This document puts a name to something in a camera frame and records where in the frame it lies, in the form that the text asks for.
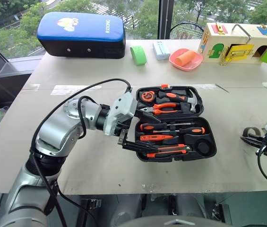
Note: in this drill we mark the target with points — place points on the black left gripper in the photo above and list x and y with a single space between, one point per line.
123 136

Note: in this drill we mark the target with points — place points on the orange black screwdriver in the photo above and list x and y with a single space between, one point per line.
148 127
193 130

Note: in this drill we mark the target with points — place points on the dark tape roll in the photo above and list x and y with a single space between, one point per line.
253 130

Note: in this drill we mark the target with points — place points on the orange voltage tester pen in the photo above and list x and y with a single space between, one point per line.
154 137

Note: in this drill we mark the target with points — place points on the orange black utility knife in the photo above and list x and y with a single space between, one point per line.
171 154

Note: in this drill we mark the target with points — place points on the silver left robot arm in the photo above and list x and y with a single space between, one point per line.
55 132

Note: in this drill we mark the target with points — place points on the black tool case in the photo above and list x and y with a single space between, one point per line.
204 146

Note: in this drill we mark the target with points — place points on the wooden lock puzzle box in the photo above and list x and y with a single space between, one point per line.
237 35

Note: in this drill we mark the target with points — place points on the orange black tape measure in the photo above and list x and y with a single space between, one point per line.
148 96

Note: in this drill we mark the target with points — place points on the green tape roll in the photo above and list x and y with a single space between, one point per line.
138 55

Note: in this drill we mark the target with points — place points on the dark rounded shape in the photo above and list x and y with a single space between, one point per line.
126 209
190 204

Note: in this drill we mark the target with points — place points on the orange roll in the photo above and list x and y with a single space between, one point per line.
184 58

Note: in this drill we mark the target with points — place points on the light blue small box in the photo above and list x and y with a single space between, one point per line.
161 50

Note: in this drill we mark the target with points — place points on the pink plastic bowl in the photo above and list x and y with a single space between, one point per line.
194 62

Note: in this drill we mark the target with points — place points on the grey rounded robot body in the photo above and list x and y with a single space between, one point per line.
175 222

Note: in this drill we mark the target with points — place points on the badminton racket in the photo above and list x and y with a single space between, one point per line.
186 30

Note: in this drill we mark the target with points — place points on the blue and black strike pad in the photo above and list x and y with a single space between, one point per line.
81 33

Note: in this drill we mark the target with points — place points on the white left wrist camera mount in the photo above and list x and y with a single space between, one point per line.
123 106

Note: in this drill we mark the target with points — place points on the metal clasp bracket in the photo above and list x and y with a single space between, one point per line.
89 211

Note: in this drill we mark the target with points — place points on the dark window frame post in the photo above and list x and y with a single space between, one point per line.
166 19

